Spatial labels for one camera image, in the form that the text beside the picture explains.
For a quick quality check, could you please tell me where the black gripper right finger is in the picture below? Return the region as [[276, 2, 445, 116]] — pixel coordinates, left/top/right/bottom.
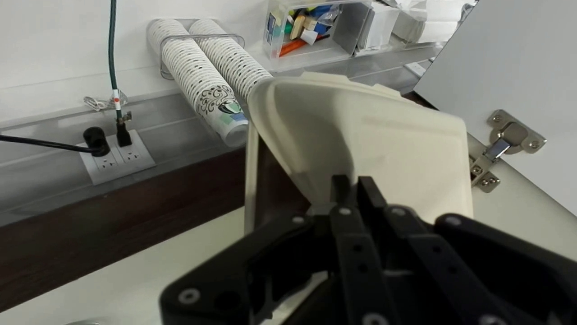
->
[[357, 175, 577, 325]]

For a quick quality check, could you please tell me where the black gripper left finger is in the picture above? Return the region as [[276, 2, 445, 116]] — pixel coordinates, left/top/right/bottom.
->
[[159, 173, 393, 325]]

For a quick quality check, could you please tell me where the cream takeout container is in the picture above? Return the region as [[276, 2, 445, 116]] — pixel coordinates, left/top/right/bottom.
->
[[241, 71, 478, 235]]

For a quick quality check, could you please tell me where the white cupboard door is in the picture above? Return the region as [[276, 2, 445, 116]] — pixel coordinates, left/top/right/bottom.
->
[[413, 0, 577, 219]]

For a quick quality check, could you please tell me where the metal door hinge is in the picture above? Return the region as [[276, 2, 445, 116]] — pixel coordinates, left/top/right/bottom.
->
[[469, 108, 548, 195]]

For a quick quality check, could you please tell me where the open clear plastic box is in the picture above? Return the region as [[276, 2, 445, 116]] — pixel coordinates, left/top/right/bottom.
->
[[332, 0, 402, 56]]

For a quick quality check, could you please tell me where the sleeved paper cup stack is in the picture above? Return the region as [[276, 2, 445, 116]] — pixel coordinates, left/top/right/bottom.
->
[[187, 16, 276, 103], [144, 16, 250, 146]]

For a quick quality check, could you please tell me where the clear plastic storage box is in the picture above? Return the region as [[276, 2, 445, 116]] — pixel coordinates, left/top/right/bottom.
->
[[263, 0, 366, 60]]

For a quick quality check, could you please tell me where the white outlet plate with plugs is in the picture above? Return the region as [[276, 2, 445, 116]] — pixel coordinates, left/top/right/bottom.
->
[[77, 128, 157, 186]]

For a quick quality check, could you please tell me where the white wall cupboard wood trim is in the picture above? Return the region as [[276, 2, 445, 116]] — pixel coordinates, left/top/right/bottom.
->
[[0, 136, 577, 325]]

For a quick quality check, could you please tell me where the black cable with slim plug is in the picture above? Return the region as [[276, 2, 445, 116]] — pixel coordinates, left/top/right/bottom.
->
[[104, 0, 135, 150]]

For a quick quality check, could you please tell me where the black cable with round plug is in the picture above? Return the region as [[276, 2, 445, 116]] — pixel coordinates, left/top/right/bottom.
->
[[0, 125, 113, 159]]

